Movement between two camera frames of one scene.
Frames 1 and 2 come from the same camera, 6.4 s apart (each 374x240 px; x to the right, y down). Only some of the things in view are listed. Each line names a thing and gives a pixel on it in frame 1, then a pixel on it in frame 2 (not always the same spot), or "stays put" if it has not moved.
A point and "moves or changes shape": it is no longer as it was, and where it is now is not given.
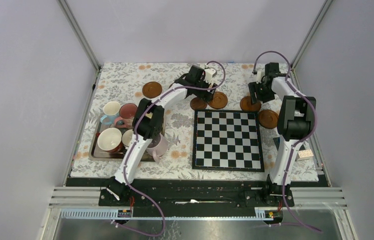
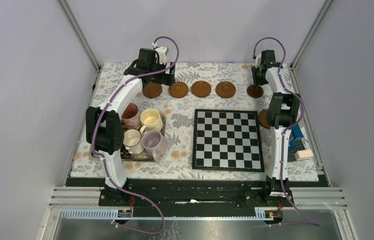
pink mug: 127,113 stays put
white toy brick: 305,155 stays put
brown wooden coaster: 197,103 moves or changes shape
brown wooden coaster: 268,118 stays put
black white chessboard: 227,140 stays put
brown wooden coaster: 219,101 moves or changes shape
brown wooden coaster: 151,89 stays put
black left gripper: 206,95 → 166,79
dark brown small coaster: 246,104 moves or changes shape
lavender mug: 157,147 stays put
